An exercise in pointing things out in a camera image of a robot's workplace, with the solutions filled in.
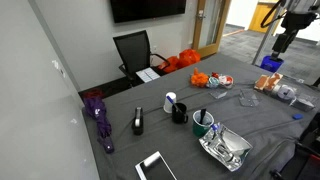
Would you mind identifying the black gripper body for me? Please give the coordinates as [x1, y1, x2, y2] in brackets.
[273, 28, 299, 55]

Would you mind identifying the white paper cup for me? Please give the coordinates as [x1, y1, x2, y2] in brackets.
[163, 91, 178, 114]

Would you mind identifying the blue bin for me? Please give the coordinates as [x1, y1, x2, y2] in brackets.
[259, 55, 285, 73]

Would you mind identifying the gray metal pole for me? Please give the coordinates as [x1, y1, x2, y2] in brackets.
[251, 0, 288, 66]

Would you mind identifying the orange snack bag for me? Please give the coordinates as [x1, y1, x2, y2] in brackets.
[253, 74, 270, 92]
[266, 72, 284, 91]

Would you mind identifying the yellow door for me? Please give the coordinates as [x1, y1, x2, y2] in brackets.
[248, 0, 280, 34]

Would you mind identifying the white tape roll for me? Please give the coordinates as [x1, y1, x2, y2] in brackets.
[277, 84, 297, 101]

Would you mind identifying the pale rectangular box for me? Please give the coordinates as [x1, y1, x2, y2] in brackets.
[289, 94, 316, 112]

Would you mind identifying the red and white item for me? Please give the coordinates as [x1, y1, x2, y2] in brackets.
[211, 72, 235, 90]

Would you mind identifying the teal round item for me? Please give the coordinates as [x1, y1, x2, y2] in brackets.
[206, 76, 220, 89]

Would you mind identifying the wooden framed door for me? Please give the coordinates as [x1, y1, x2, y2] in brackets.
[192, 0, 232, 59]

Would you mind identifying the orange plush toy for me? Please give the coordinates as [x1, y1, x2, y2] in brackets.
[190, 67, 210, 88]

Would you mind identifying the black marker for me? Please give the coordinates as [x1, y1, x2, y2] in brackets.
[198, 108, 208, 124]

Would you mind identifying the blue capped marker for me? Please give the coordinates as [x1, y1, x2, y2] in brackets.
[210, 123, 220, 139]

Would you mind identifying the green mug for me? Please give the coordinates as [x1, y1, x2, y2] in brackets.
[191, 109, 215, 138]

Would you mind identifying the silver foil bag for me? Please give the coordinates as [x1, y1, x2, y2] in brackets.
[198, 122, 254, 172]

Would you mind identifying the blue pen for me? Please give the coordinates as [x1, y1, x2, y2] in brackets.
[165, 95, 182, 113]

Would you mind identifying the black mug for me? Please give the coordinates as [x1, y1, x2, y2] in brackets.
[171, 102, 190, 125]

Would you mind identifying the white paper sheet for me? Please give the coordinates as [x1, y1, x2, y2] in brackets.
[135, 67, 161, 84]

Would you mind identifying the gray tablecloth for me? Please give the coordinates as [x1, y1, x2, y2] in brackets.
[81, 53, 320, 180]

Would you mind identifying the black mesh office chair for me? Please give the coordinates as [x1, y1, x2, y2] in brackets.
[112, 29, 171, 88]

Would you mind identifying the black tape dispenser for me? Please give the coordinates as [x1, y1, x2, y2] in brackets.
[131, 106, 145, 136]

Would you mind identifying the white framed tablet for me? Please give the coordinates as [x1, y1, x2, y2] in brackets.
[134, 150, 178, 180]

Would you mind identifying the purple folded umbrella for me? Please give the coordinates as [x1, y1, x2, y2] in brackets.
[82, 96, 115, 154]

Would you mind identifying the dark red bundle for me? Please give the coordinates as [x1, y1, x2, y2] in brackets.
[83, 88, 105, 100]

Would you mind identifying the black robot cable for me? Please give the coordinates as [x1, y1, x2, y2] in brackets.
[259, 0, 287, 29]

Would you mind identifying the black wall television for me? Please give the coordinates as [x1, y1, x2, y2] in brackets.
[109, 0, 188, 24]

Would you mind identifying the white wall fitting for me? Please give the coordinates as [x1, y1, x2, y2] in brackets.
[51, 59, 66, 78]

